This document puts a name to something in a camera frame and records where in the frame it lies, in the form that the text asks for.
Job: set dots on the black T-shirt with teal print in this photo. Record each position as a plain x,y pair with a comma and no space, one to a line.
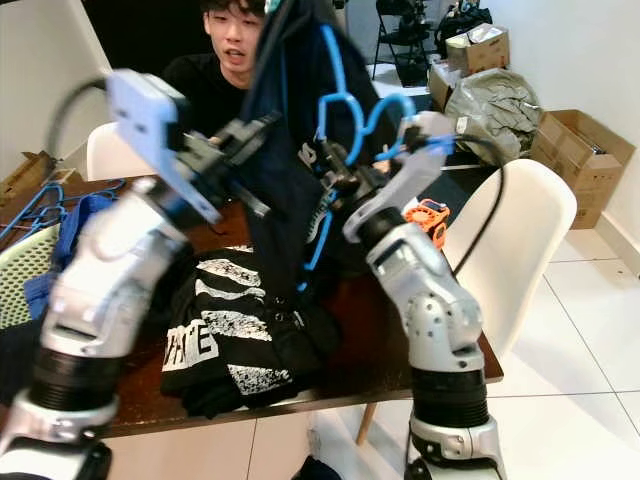
280,220

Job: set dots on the blue plastic hanger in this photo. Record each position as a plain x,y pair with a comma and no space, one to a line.
335,60
30,205

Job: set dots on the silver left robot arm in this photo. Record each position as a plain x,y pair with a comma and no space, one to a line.
100,300

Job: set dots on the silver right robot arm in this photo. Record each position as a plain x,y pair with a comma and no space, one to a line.
445,320

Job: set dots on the orange and black device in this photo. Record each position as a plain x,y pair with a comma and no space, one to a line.
428,220

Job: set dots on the white plastic chair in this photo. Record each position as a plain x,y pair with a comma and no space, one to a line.
105,150
520,230

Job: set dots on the royal blue garment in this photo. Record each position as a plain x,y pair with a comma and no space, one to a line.
75,230

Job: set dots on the black T-shirt with white print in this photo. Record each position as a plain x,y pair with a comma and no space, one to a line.
240,340

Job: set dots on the cardboard box with plastic wrap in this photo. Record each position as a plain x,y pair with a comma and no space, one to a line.
480,55

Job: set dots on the small cardboard box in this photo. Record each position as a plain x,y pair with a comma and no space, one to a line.
25,180

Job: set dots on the light green laundry basket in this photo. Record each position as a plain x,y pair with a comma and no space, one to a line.
25,270

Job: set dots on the open cardboard box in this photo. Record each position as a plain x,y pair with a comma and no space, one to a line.
575,170

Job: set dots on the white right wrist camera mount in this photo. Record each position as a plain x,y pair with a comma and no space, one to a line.
395,190

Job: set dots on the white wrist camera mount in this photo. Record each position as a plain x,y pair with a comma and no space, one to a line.
150,120
395,190

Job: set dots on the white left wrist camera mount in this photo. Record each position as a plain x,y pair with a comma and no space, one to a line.
150,120

